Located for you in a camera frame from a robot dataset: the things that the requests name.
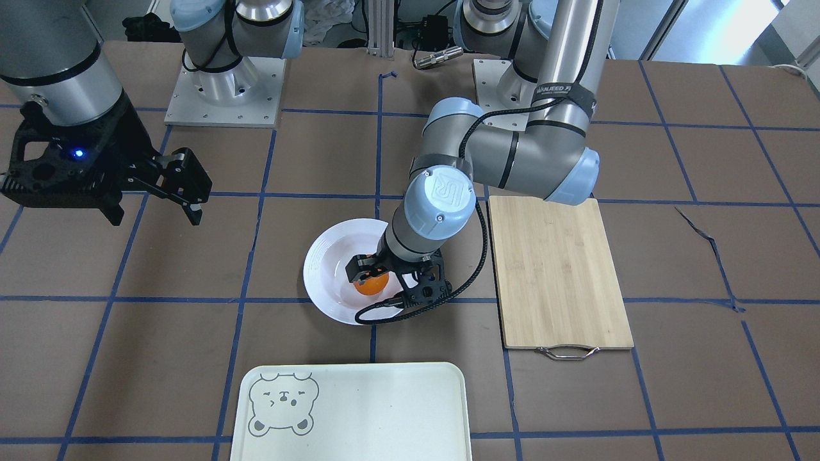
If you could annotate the orange fruit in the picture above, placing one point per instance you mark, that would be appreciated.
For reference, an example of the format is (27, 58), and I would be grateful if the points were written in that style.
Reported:
(372, 286)

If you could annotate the cream bear tray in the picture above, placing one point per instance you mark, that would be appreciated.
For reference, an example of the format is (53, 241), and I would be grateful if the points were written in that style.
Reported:
(413, 411)

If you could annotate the white round plate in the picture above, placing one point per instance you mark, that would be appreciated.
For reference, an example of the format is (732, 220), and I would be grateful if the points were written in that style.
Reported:
(325, 278)

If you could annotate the bamboo cutting board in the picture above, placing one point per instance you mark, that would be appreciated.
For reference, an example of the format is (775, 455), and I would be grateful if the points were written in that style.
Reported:
(556, 281)

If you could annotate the silver metal cylinder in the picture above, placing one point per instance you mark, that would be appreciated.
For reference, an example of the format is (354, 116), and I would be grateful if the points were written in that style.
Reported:
(436, 58)

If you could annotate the aluminium frame post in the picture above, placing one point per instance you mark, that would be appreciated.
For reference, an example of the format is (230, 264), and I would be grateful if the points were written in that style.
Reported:
(381, 25)

